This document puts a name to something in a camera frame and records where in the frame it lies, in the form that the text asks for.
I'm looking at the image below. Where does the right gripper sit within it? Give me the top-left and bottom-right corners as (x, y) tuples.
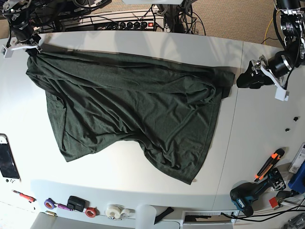
(24, 35), (42, 56)

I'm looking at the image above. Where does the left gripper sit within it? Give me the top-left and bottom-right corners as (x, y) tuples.
(236, 60), (274, 89)

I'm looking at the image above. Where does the dark green t-shirt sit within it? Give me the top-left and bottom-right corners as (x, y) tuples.
(26, 51), (235, 184)

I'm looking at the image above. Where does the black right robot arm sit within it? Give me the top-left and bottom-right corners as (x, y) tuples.
(0, 0), (62, 58)

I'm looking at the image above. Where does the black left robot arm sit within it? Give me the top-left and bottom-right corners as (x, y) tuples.
(236, 0), (305, 90)

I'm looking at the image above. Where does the orange black utility knife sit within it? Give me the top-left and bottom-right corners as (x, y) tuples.
(254, 148), (285, 182)

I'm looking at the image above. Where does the black power strip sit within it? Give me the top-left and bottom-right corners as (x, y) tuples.
(101, 21), (155, 31)

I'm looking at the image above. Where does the blue box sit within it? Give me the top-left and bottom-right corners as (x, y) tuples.
(288, 163), (305, 194)

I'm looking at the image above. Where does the teal black power drill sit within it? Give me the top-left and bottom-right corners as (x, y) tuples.
(230, 168), (286, 217)

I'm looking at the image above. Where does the white handheld game console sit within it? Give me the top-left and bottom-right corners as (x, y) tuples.
(0, 134), (20, 184)

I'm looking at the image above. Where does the red screwdriver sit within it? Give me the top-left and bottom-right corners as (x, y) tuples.
(12, 190), (36, 203)

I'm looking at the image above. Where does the purple tape roll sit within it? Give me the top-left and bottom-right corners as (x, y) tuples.
(44, 198), (56, 209)

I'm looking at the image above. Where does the purple marker pen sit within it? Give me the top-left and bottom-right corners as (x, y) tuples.
(55, 204), (72, 211)

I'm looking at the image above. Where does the translucent plastic cup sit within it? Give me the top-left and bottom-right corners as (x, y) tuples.
(135, 205), (157, 229)

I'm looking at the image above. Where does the brass bullet-shaped piece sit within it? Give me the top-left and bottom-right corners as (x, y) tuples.
(45, 211), (57, 216)

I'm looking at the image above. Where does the red tape roll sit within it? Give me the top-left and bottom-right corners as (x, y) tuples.
(85, 208), (98, 218)

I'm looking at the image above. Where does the white tape roll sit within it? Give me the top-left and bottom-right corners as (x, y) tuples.
(104, 205), (123, 219)

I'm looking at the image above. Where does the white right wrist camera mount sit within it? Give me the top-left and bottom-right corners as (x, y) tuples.
(0, 43), (42, 58)

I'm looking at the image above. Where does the yellow cable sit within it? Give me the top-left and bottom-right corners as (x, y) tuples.
(261, 16), (275, 45)

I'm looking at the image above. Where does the black action camera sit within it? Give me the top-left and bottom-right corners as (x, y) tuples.
(67, 196), (86, 212)

